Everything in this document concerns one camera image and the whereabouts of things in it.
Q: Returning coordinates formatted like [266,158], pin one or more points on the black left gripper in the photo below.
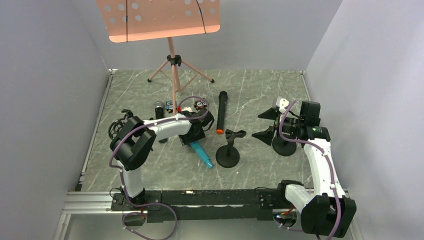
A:
[191,136]

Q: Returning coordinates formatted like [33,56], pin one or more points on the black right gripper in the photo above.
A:
[276,122]

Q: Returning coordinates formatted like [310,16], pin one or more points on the blue microphone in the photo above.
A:
[204,157]

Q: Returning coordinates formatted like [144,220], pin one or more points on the black silver-grille microphone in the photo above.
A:
[159,109]

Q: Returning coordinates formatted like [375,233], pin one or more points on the black round-base mic stand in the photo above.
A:
[227,156]
[283,147]

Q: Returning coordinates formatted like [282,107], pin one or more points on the black shock mount tripod stand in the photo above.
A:
[116,126]

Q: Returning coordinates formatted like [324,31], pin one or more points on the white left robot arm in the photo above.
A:
[133,142]

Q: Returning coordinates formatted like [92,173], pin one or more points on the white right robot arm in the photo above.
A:
[327,211]

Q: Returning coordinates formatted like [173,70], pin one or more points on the pink music stand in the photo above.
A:
[138,20]

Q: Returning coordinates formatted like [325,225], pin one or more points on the red owl number tile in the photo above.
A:
[200,104]

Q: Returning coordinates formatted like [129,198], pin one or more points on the black orange-tipped microphone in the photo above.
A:
[222,103]

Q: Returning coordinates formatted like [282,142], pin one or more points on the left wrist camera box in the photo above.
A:
[181,109]

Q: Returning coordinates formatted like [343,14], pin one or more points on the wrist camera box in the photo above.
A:
[181,109]
[280,104]

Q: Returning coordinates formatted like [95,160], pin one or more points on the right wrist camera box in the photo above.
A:
[280,104]

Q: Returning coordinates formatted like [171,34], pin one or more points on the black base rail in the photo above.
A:
[260,203]

